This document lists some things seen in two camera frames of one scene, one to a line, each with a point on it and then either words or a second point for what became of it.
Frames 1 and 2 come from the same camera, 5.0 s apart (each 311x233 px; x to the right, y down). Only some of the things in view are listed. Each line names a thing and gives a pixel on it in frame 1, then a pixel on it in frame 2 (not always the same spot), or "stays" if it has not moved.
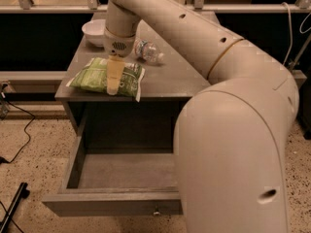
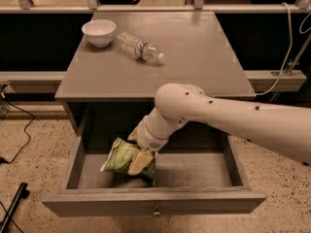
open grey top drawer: [116, 183] stays
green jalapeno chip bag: [93, 78] -> [120, 160]
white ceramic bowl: [94, 31] stays
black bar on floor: [23, 192] stays
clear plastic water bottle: [147, 51] stays
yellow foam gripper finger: [115, 69] -> [139, 162]
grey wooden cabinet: [165, 86] stays
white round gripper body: [119, 45] -> [148, 140]
